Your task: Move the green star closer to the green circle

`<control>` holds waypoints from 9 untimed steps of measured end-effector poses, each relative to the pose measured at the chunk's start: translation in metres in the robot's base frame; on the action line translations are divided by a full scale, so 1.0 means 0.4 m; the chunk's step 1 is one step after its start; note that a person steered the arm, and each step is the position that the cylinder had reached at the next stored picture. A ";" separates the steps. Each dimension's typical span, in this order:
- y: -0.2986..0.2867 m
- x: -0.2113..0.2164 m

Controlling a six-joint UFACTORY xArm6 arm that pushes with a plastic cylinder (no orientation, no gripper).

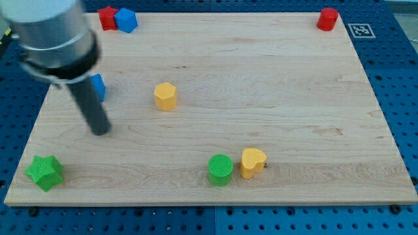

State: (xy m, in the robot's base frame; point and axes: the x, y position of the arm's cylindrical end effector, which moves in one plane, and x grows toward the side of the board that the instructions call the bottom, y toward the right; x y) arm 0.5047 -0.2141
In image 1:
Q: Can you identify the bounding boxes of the green star block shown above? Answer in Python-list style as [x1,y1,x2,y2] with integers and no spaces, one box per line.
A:
[24,155,65,192]

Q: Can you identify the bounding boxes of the wooden board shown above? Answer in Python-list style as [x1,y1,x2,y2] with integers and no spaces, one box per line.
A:
[5,12,417,207]

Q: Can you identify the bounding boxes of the red cylinder block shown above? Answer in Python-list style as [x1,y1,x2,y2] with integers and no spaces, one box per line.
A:
[317,8,339,31]

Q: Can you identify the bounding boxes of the red star block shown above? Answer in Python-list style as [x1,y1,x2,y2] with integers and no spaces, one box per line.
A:
[97,6,119,31]

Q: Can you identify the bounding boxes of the yellow hexagon block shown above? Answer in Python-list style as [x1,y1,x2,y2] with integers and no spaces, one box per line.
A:
[153,82,177,111]

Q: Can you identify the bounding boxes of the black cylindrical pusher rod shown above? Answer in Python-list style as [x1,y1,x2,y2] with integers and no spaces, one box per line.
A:
[67,78,111,136]

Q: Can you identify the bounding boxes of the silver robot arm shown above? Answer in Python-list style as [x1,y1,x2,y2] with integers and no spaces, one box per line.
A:
[1,0,100,87]

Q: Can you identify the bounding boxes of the yellow heart block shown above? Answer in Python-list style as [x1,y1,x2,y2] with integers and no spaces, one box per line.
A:
[240,148,267,179]

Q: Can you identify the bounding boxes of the blue block behind rod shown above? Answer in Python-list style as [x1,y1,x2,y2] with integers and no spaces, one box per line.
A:
[91,74,106,102]

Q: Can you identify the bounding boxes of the blue cube block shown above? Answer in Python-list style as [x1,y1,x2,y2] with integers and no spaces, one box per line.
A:
[114,8,138,33]

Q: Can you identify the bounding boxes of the green circle block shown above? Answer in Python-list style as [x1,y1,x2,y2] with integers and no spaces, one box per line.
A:
[208,154,234,187]

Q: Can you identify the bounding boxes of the white fiducial marker tag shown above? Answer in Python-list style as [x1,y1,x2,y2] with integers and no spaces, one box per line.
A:
[348,23,376,39]

